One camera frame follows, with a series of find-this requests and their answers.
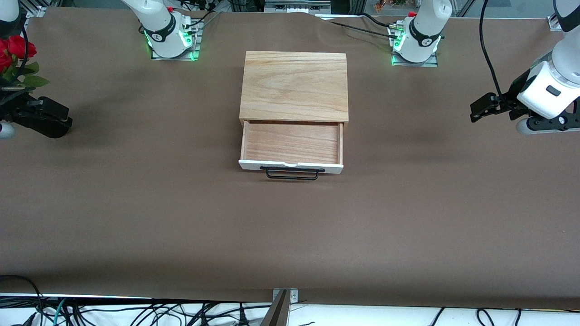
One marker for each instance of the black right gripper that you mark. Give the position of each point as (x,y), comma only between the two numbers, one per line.
(18,112)

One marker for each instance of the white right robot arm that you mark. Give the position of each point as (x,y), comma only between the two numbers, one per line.
(158,27)

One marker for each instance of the small metal edge bracket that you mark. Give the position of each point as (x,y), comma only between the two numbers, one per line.
(293,295)

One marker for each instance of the brown slanted post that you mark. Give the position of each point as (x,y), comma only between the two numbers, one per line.
(277,312)

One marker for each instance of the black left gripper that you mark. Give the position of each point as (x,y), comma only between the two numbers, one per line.
(515,96)

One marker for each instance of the wooden drawer cabinet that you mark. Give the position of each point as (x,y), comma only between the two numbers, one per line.
(294,86)

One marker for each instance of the wooden drawer with white front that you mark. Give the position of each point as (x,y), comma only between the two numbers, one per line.
(292,142)

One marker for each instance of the grey equipment box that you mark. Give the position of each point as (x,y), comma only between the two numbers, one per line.
(297,6)

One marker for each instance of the brown table cover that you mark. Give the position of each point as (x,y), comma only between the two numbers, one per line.
(290,235)

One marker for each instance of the red rose bouquet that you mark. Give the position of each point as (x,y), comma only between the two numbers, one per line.
(17,46)

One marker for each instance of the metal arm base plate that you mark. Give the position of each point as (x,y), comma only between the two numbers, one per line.
(431,64)
(190,56)

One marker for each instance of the aluminium frame bracket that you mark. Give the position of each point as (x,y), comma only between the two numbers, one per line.
(36,11)
(554,23)

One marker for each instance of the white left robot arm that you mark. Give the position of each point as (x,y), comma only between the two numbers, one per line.
(426,31)

